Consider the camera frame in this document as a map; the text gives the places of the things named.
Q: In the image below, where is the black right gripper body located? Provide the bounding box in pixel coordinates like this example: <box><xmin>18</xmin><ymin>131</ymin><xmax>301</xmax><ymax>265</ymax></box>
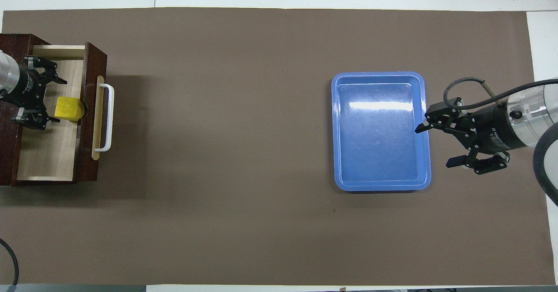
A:
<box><xmin>464</xmin><ymin>104</ymin><xmax>527</xmax><ymax>153</ymax></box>

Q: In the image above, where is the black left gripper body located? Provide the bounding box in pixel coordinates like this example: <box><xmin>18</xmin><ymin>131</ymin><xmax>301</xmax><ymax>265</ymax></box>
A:
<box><xmin>2</xmin><ymin>67</ymin><xmax>45</xmax><ymax>109</ymax></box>

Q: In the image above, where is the yellow cube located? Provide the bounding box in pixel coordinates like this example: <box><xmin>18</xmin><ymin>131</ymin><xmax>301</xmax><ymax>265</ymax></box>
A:
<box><xmin>55</xmin><ymin>96</ymin><xmax>84</xmax><ymax>123</ymax></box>

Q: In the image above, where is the wooden drawer with white handle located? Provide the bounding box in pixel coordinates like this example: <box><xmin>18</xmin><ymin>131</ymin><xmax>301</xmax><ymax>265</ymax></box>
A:
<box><xmin>17</xmin><ymin>42</ymin><xmax>115</xmax><ymax>183</ymax></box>

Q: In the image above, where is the dark brown wooden cabinet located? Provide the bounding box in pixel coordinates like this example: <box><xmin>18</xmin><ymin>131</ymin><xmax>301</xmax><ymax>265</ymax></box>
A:
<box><xmin>0</xmin><ymin>34</ymin><xmax>48</xmax><ymax>187</ymax></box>

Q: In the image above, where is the blue plastic tray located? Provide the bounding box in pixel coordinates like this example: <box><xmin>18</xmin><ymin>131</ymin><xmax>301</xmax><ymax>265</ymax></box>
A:
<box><xmin>330</xmin><ymin>71</ymin><xmax>432</xmax><ymax>192</ymax></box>

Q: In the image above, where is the brown table mat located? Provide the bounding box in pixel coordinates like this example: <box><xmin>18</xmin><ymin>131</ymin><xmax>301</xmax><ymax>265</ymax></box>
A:
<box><xmin>0</xmin><ymin>7</ymin><xmax>556</xmax><ymax>286</ymax></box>

